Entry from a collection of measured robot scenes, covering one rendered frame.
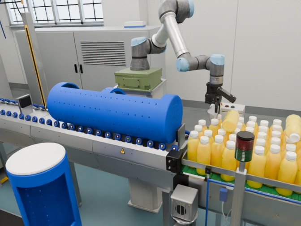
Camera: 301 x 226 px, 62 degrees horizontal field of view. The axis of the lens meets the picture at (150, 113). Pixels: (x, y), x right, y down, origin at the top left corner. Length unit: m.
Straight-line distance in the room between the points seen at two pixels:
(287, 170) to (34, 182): 1.12
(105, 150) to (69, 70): 2.26
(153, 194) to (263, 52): 2.67
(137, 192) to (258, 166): 1.36
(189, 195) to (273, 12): 3.15
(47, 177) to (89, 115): 0.48
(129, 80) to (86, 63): 1.79
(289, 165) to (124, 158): 0.90
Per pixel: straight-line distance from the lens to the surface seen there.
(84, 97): 1.62
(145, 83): 1.74
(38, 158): 1.37
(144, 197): 2.35
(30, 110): 2.30
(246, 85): 4.17
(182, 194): 1.28
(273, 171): 1.28
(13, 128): 2.28
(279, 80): 4.14
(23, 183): 1.33
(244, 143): 0.95
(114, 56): 3.24
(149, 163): 1.50
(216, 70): 1.38
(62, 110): 1.74
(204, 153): 1.25
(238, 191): 1.09
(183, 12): 1.62
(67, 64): 3.74
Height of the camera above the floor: 1.71
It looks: 23 degrees down
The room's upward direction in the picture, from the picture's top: 3 degrees counter-clockwise
